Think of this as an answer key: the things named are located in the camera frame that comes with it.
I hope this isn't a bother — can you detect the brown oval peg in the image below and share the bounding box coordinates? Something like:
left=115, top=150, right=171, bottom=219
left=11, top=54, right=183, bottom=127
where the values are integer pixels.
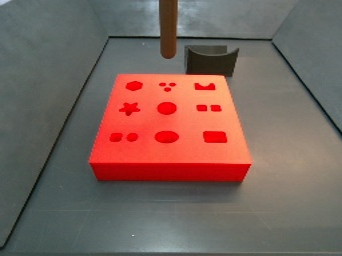
left=159, top=0, right=178, bottom=59

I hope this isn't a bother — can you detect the red shape sorting block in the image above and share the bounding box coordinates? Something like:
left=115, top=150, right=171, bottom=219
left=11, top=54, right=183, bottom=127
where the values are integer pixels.
left=89, top=74, right=251, bottom=182

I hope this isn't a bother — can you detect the black curved peg holder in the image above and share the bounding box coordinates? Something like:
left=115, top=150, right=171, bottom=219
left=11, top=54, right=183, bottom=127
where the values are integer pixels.
left=184, top=45, right=239, bottom=77

